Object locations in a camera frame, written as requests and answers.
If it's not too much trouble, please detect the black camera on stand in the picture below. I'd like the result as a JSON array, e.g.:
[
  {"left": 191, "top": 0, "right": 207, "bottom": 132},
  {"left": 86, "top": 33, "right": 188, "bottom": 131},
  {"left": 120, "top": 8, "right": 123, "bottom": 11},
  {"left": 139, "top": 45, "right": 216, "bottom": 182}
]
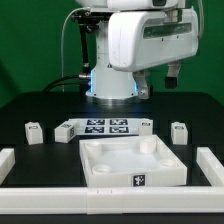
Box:
[{"left": 71, "top": 9, "right": 111, "bottom": 74}]

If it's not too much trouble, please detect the white U-shaped obstacle fence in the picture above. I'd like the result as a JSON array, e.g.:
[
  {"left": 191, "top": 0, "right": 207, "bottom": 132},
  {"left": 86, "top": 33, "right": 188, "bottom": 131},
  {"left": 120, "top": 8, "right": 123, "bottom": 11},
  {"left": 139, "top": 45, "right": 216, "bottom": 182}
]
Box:
[{"left": 0, "top": 146, "right": 224, "bottom": 215}]

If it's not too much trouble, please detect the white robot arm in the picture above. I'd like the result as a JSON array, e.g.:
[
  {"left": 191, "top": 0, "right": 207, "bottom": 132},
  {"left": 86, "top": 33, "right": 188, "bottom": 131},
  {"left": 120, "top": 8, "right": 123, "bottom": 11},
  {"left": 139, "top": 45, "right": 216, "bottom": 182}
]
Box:
[{"left": 73, "top": 0, "right": 199, "bottom": 101}]

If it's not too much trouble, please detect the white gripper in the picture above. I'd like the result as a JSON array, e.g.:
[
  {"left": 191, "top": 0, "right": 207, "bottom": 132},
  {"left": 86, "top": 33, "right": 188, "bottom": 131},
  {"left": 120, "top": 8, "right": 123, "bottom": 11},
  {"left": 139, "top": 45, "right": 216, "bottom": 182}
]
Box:
[{"left": 108, "top": 9, "right": 198, "bottom": 99}]

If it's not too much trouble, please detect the grey cable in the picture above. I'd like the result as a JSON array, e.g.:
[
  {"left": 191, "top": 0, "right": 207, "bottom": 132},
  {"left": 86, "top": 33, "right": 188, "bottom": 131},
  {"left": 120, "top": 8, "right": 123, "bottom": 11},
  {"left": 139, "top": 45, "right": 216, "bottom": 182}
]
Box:
[{"left": 60, "top": 7, "right": 90, "bottom": 93}]

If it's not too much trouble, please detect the white base tag plate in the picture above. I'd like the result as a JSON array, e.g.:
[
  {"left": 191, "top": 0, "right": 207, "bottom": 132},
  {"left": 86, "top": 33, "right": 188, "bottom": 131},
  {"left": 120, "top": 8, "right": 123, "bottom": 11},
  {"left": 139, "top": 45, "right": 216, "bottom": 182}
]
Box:
[{"left": 70, "top": 118, "right": 153, "bottom": 135}]

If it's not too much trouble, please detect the white square table top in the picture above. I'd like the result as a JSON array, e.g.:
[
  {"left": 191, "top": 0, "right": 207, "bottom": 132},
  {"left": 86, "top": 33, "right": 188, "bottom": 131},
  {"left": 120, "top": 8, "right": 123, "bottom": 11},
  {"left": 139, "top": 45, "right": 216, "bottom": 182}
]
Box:
[{"left": 79, "top": 135, "right": 187, "bottom": 188}]

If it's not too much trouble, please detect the black cable bundle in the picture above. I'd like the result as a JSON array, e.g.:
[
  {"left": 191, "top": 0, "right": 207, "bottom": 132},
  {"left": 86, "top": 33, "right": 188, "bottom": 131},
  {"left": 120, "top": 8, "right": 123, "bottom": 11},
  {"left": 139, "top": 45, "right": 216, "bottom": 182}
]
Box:
[{"left": 42, "top": 75, "right": 92, "bottom": 93}]

